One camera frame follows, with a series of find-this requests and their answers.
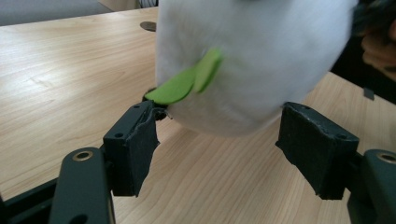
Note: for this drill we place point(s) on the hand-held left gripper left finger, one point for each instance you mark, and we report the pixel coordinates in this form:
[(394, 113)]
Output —
[(130, 149)]

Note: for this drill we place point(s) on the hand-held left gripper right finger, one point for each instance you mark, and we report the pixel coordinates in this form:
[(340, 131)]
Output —
[(317, 149)]

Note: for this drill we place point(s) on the black and white panda plush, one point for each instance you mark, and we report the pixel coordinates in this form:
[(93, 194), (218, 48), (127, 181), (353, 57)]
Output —
[(255, 62)]

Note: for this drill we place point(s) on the light wooden furniture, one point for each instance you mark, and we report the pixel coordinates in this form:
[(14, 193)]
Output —
[(120, 3)]

